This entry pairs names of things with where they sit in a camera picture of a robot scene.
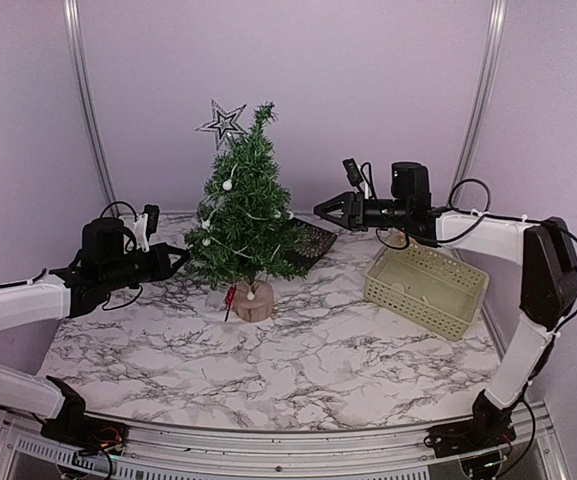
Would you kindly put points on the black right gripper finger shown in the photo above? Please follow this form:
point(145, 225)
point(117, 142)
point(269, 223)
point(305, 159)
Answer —
point(333, 205)
point(336, 218)

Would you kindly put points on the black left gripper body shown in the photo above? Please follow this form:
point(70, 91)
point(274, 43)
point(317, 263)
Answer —
point(118, 275)

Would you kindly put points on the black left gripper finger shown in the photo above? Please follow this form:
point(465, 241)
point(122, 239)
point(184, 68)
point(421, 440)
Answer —
point(176, 262)
point(171, 250)

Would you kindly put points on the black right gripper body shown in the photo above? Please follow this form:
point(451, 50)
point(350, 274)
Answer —
point(370, 219)

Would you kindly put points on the red reindeer ornament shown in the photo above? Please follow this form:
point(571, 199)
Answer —
point(228, 301)

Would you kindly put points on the small green christmas tree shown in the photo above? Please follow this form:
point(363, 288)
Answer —
point(255, 148)

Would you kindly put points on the white ball string lights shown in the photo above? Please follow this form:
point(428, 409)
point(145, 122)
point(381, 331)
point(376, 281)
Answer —
point(241, 229)

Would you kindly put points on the silver star ornament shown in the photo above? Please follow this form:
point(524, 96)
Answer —
point(224, 124)

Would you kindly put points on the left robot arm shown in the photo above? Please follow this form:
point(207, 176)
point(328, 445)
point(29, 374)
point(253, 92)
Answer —
point(112, 257)

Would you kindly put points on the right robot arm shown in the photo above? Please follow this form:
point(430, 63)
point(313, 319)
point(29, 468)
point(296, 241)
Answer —
point(545, 250)

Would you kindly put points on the black mesh object behind tree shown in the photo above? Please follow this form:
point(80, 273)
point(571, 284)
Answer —
point(316, 242)

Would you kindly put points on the round wooden tree base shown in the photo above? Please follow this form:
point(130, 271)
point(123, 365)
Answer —
point(254, 303)

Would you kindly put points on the green perforated plastic basket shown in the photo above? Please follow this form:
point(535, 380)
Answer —
point(442, 294)

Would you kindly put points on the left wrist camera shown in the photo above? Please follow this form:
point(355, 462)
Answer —
point(145, 225)

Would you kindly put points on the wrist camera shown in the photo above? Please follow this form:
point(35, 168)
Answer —
point(355, 177)
point(145, 225)

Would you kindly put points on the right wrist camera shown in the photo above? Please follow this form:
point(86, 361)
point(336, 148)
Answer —
point(355, 177)

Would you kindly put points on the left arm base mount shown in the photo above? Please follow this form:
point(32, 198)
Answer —
point(73, 426)

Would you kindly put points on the front aluminium rail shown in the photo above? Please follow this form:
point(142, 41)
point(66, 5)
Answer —
point(416, 451)

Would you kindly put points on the right aluminium frame post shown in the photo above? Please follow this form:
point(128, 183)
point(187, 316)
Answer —
point(484, 87)

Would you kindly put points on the aluminium frame post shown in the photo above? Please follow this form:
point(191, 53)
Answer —
point(484, 87)
point(82, 80)

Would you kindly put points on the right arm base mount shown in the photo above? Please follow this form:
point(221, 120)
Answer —
point(468, 440)

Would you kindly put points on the left aluminium frame post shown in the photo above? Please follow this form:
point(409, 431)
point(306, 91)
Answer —
point(82, 80)

